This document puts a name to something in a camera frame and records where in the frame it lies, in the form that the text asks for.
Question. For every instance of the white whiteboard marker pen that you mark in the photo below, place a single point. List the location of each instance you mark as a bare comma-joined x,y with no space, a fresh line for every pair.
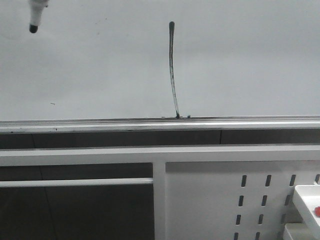
36,10

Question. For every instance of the white whiteboard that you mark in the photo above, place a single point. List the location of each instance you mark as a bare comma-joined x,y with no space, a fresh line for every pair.
123,59

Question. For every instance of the white plastic tray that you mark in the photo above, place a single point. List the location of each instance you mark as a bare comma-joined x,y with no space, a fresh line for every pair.
306,198

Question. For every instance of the lower white plastic bin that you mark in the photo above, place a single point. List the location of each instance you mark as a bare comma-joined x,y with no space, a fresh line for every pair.
297,231

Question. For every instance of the small red object in tray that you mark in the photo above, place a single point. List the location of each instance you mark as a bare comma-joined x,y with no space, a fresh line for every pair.
317,211

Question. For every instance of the white metal pegboard frame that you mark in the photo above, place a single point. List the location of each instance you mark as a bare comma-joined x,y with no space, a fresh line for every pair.
153,193

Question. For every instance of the aluminium whiteboard tray rail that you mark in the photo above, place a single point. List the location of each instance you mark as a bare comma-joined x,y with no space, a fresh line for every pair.
159,124

